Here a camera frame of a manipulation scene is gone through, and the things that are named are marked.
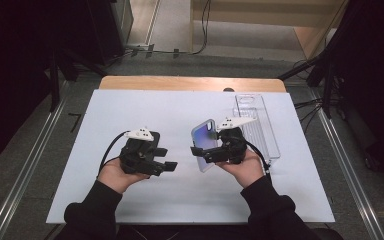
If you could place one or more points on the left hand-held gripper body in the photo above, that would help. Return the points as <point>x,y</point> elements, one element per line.
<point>136,153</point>

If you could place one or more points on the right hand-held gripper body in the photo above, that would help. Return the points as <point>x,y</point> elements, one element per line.
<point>230,143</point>

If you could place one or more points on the iridescent clear phone case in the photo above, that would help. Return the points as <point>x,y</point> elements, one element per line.
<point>202,138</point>

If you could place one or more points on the clear plastic rack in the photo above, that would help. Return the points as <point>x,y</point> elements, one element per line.
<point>263,133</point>

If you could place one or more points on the person's left hand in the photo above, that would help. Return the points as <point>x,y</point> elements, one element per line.
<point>116,176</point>

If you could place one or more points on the person's right hand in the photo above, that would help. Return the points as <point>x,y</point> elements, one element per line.
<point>246,170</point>

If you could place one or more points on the white table board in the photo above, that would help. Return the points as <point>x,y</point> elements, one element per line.
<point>180,110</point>

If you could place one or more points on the dark round table grommet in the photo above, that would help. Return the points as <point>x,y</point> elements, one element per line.
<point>228,89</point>

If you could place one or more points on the wooden table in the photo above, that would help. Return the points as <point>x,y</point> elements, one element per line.
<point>190,82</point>

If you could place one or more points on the black tripod stand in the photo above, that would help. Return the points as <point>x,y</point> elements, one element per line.
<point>55,83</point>
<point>326,83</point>

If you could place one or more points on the black cabinet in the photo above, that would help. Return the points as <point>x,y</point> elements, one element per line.
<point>110,26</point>

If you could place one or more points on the wooden shelf unit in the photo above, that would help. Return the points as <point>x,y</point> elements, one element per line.
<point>263,16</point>

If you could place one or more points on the black curtain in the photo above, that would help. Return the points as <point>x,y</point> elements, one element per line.
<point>13,66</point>
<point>376,83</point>

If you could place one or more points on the metal floor rail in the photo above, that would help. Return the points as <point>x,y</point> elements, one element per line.
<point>23,180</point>
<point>346,173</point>

